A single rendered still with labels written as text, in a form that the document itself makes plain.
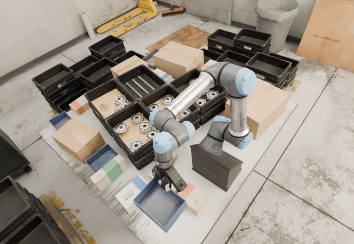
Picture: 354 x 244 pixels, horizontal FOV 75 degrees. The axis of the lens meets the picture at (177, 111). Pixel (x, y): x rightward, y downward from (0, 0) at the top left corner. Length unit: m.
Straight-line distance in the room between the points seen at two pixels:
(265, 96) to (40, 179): 2.41
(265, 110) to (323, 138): 1.30
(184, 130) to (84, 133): 1.08
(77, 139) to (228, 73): 1.22
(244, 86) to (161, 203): 0.67
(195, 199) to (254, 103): 0.82
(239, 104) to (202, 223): 0.76
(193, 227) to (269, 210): 1.02
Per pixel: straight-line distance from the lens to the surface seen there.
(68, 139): 1.90
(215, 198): 1.60
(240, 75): 1.09
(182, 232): 1.53
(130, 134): 1.77
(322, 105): 3.34
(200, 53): 2.32
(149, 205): 1.21
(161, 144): 0.87
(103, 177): 1.66
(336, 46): 3.96
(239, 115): 1.25
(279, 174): 2.57
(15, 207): 2.29
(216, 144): 1.46
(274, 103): 1.86
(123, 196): 1.58
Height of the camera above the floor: 2.17
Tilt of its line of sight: 47 degrees down
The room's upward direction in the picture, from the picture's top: 8 degrees counter-clockwise
